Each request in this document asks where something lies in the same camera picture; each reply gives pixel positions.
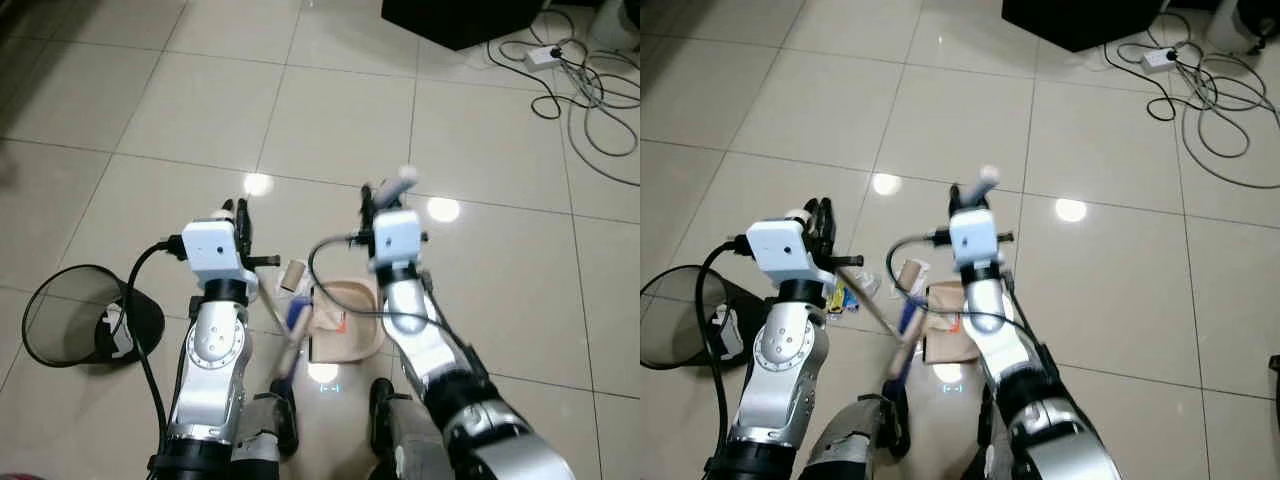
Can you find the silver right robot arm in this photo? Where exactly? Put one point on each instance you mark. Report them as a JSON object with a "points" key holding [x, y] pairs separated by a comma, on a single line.
{"points": [[995, 330], [420, 335]]}

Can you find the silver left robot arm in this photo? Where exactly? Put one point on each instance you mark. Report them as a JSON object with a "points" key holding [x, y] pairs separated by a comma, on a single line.
{"points": [[212, 345], [785, 345]]}

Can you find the white plastic wrapper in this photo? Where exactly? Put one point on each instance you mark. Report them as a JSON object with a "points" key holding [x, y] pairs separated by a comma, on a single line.
{"points": [[865, 283]]}

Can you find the yellow blue wrapper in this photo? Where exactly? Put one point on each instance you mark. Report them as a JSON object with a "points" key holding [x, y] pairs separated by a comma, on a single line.
{"points": [[842, 298]]}

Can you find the small orange scrap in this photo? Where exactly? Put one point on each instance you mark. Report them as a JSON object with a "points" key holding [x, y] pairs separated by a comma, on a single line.
{"points": [[341, 321], [953, 322]]}

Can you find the white crumpled trash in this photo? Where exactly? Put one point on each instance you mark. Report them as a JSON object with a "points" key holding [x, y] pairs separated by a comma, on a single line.
{"points": [[728, 332], [118, 332]]}

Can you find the black mesh waste bin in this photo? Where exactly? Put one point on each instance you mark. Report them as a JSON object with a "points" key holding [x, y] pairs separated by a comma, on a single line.
{"points": [[672, 325], [60, 320]]}

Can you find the robot left leg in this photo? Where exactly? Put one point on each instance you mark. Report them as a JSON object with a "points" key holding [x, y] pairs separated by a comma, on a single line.
{"points": [[850, 440], [265, 430]]}

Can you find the robot leg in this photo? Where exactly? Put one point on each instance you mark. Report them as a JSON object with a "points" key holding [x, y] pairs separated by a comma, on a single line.
{"points": [[995, 440], [850, 440], [265, 430], [400, 430]]}

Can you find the black furniture base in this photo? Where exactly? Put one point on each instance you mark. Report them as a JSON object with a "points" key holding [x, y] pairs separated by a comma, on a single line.
{"points": [[1080, 18], [460, 18]]}

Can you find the white power strip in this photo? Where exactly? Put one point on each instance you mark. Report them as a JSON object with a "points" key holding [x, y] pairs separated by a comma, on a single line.
{"points": [[1158, 58], [542, 56]]}

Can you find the robot right leg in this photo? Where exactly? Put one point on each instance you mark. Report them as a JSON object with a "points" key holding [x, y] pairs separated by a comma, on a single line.
{"points": [[995, 440], [400, 430]]}

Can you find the white container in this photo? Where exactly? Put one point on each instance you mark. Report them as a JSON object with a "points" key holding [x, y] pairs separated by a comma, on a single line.
{"points": [[1225, 22], [610, 22]]}

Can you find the black chair base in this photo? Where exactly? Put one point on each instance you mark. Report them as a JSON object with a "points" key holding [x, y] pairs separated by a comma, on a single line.
{"points": [[1262, 20]]}

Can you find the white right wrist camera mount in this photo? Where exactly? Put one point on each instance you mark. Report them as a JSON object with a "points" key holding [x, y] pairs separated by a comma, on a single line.
{"points": [[972, 238], [395, 238]]}

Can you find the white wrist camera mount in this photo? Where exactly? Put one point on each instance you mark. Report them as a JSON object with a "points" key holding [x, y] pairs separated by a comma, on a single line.
{"points": [[212, 245], [778, 245], [972, 238], [395, 238]]}

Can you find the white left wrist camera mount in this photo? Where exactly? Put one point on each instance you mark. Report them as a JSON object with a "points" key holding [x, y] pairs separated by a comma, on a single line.
{"points": [[212, 245], [778, 245]]}

